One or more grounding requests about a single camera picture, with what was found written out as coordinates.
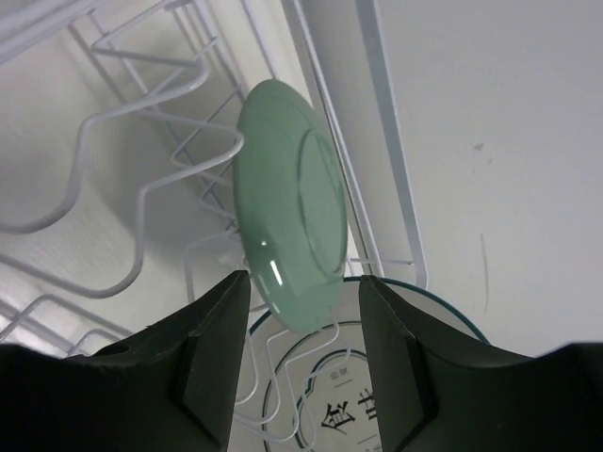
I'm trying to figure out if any white plate grey rim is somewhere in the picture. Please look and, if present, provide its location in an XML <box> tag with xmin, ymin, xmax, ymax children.
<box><xmin>235</xmin><ymin>276</ymin><xmax>489</xmax><ymax>452</ymax></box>

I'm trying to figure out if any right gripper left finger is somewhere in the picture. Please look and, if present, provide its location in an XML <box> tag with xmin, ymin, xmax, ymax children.
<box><xmin>1</xmin><ymin>270</ymin><xmax>251</xmax><ymax>451</ymax></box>

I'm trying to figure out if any small green patterned plate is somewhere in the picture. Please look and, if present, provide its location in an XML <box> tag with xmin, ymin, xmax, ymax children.
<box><xmin>233</xmin><ymin>79</ymin><xmax>348</xmax><ymax>333</ymax></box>

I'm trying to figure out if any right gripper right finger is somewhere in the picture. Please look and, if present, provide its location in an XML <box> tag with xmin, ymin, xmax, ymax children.
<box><xmin>358</xmin><ymin>276</ymin><xmax>602</xmax><ymax>451</ymax></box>

